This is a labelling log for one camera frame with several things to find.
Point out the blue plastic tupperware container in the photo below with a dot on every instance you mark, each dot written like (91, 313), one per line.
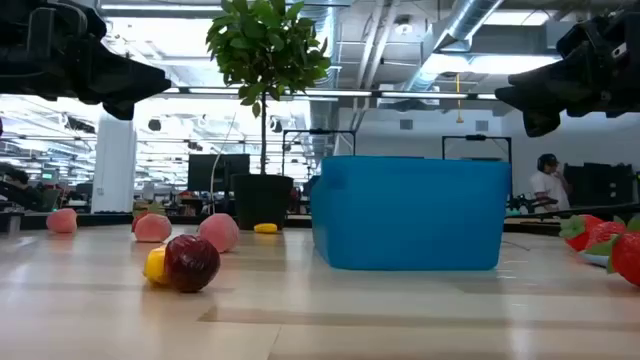
(410, 215)

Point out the dark red toy cherry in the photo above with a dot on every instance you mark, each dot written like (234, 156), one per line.
(191, 263)

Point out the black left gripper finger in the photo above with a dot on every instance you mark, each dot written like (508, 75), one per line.
(125, 96)
(135, 77)

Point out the pink toy peach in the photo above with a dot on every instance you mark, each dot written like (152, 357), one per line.
(61, 220)
(152, 227)
(218, 232)

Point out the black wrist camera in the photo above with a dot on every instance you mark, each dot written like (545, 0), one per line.
(120, 111)
(540, 124)

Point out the green potted plant black pot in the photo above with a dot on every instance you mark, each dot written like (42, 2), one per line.
(262, 200)

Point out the black equipment rack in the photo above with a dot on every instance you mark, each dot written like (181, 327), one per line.
(600, 185)

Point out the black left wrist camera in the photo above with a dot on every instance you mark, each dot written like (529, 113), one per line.
(120, 111)

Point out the yellow toy pepper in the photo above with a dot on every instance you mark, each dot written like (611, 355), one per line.
(154, 265)
(265, 228)

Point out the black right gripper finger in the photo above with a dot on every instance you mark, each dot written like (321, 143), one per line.
(535, 82)
(545, 102)

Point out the grey square container lid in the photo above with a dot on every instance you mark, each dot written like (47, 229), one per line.
(595, 260)

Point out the person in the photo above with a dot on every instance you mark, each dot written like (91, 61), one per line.
(547, 187)

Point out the black background robot arm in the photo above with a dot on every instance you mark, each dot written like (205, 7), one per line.
(525, 202)

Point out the black aluminium table frame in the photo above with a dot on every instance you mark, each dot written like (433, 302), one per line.
(105, 219)

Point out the white square pillar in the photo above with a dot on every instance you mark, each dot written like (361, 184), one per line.
(114, 165)

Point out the black background monitor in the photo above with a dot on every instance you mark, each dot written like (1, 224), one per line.
(202, 172)

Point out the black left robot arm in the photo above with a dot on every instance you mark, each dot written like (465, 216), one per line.
(17, 60)

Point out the black metal rig frame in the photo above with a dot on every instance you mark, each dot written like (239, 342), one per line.
(475, 137)

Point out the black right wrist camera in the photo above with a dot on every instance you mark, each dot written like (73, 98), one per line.
(540, 124)

